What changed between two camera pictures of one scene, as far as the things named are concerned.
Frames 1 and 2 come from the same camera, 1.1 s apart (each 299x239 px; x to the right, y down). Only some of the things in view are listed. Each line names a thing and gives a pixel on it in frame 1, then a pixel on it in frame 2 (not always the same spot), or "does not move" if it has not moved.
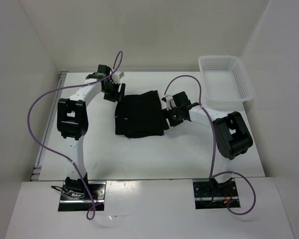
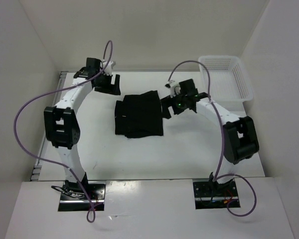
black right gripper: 167,115 -> 170,100
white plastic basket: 225,84 does not move
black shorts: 140,115 does not move
